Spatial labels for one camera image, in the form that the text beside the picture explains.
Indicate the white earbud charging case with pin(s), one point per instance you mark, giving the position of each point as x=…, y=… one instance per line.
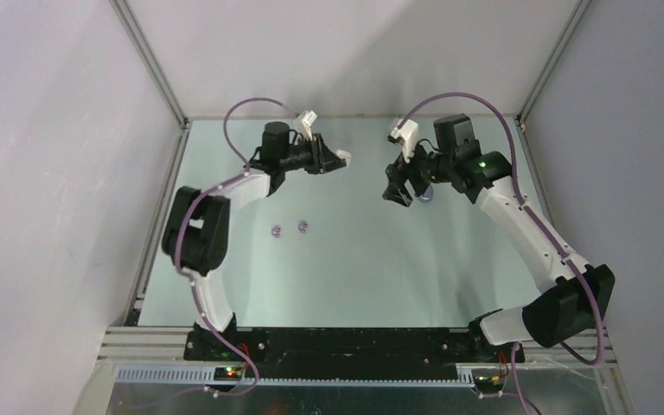
x=344, y=156

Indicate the circuit board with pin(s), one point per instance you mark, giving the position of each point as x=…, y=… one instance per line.
x=490, y=381
x=228, y=374

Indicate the white slotted cable duct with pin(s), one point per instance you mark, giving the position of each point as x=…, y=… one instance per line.
x=201, y=376

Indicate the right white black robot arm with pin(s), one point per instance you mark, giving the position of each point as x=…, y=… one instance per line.
x=573, y=294

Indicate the purple charging case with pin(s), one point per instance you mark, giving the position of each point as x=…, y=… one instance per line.
x=427, y=195

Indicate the right circuit board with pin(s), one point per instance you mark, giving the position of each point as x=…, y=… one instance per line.
x=490, y=381

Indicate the left circuit board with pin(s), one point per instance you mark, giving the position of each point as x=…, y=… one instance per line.
x=228, y=374

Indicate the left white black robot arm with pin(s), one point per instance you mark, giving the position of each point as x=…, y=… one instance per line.
x=197, y=233

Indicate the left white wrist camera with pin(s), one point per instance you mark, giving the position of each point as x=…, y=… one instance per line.
x=304, y=122

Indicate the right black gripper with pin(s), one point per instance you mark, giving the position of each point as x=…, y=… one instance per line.
x=398, y=174

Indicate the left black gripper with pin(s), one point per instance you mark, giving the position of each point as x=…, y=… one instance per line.
x=322, y=159

